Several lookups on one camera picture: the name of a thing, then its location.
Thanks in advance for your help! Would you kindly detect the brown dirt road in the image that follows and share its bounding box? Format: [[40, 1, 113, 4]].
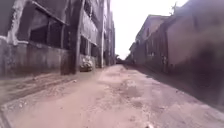
[[0, 63, 224, 128]]

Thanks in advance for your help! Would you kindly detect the tan building with pitched roof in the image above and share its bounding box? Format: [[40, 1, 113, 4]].
[[125, 14, 172, 67]]

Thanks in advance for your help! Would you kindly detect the grey unfinished concrete building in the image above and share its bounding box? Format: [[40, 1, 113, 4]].
[[0, 0, 117, 80]]

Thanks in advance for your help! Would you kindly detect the dark walled building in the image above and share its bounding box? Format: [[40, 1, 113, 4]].
[[145, 0, 224, 108]]

